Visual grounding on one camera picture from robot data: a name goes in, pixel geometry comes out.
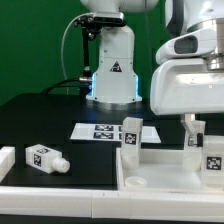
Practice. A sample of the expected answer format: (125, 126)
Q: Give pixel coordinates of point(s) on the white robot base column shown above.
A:
(115, 82)

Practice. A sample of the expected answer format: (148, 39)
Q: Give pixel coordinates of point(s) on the white marker sheet with tags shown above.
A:
(110, 132)

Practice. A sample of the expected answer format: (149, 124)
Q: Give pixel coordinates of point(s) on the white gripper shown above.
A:
(183, 83)

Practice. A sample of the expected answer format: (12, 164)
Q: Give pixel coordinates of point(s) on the white left fence bar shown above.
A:
(7, 160)

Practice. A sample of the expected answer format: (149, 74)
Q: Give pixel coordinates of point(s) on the white fence bar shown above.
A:
(7, 160)
(112, 204)

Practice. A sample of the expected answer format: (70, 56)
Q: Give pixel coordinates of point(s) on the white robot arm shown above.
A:
(186, 16)

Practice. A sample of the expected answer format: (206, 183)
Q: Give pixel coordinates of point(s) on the grey camera on black stand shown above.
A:
(91, 25)

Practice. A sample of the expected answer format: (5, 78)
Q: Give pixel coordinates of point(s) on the white front fence bar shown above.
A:
(112, 204)

